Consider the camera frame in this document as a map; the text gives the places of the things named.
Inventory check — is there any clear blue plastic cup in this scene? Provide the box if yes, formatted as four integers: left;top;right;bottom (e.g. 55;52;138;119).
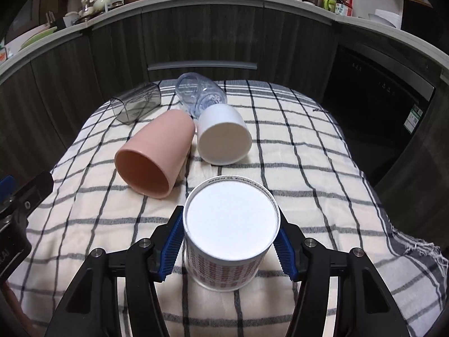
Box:
175;72;227;119

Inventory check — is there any grey transparent cup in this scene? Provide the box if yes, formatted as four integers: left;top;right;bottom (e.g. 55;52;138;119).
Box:
110;84;162;126

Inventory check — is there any grey drawer handle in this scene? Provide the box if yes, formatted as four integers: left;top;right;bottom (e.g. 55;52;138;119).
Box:
147;61;258;71

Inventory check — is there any white plastic cup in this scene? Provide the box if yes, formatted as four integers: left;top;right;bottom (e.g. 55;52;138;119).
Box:
197;104;252;165

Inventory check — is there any black dishwasher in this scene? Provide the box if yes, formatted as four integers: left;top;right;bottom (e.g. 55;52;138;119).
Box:
322;44;439;183

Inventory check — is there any red label sauce bottle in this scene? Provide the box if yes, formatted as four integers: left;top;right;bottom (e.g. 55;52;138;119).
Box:
334;0;353;17

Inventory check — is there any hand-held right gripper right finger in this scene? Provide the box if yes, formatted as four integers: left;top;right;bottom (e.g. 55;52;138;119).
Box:
273;214;400;337

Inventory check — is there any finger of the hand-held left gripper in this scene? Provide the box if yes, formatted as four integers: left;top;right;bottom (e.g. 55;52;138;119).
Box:
0;171;54;222

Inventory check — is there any pink plastic cup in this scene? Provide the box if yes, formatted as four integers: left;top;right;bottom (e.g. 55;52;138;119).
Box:
115;110;196;199

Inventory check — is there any checkered white cloth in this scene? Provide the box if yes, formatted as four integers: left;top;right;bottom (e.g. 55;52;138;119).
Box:
7;79;443;337

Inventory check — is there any white bowl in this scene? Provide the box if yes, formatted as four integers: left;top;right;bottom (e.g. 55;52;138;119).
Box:
368;8;402;29

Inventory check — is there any white patterned paper cup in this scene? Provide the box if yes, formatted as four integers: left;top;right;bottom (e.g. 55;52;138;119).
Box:
183;175;281;291

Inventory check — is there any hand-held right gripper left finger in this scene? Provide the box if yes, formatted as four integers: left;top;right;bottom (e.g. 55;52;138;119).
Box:
48;205;185;337

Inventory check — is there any green plate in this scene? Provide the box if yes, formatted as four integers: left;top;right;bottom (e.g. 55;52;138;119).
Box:
19;26;58;50

